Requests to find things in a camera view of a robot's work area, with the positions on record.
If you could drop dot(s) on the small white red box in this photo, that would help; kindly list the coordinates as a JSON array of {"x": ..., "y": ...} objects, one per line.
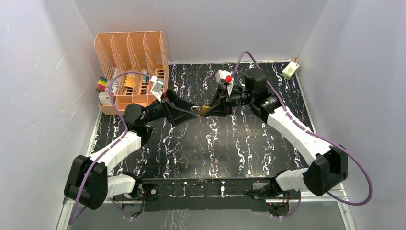
[{"x": 106, "y": 99}]

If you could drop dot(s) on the white green small box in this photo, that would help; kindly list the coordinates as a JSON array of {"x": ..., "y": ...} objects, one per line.
[{"x": 290, "y": 70}]

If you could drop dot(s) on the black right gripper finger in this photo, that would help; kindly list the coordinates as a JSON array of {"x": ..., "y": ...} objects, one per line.
[
  {"x": 217, "y": 108},
  {"x": 221, "y": 93}
]

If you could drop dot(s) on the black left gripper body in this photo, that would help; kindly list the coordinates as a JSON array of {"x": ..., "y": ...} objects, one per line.
[{"x": 168, "y": 108}]

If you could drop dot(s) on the pink plastic file organizer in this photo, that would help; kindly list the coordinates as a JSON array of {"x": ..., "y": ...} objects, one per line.
[{"x": 134, "y": 54}]

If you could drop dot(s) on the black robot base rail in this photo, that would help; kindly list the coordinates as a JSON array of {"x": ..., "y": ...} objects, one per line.
[{"x": 255, "y": 194}]

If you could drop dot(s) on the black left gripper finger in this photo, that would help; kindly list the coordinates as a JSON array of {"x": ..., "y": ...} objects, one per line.
[
  {"x": 178, "y": 117},
  {"x": 177, "y": 101}
]

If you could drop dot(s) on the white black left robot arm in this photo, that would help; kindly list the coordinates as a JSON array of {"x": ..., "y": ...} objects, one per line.
[{"x": 89, "y": 182}]

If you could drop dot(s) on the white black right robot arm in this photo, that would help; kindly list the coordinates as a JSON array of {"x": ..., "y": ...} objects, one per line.
[{"x": 327, "y": 164}]

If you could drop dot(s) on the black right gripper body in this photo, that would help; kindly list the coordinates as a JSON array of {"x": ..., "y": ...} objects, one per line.
[{"x": 241, "y": 99}]

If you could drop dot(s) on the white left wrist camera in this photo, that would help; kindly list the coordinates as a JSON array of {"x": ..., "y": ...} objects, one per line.
[{"x": 157, "y": 87}]

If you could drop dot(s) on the colourful marker pen set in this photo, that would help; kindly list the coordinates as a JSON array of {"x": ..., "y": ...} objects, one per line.
[{"x": 104, "y": 85}]

